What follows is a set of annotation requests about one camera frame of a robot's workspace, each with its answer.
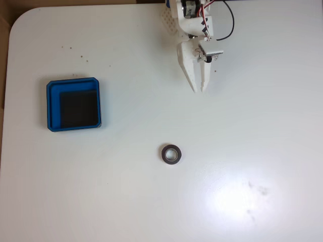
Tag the red tape roll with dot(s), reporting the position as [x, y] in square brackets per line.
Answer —
[165, 155]

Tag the blue square box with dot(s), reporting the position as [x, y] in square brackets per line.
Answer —
[54, 108]

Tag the blue clamp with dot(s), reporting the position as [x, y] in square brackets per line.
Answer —
[166, 3]

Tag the white perforated base plate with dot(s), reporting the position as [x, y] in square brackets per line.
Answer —
[169, 21]

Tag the white square camera box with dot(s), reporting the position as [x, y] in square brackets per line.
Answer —
[210, 48]

